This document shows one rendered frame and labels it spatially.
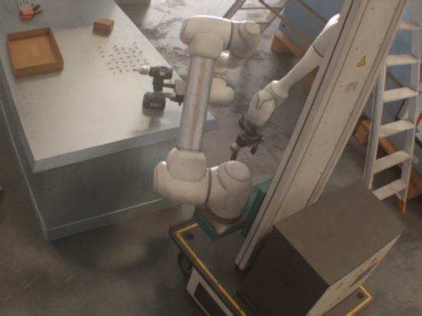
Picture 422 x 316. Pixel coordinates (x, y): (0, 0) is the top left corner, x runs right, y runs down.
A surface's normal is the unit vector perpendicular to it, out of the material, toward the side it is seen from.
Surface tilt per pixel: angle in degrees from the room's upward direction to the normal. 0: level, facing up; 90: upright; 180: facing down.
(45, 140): 0
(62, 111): 0
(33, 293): 0
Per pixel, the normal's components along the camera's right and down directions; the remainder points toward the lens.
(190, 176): 0.21, 0.08
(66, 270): 0.23, -0.72
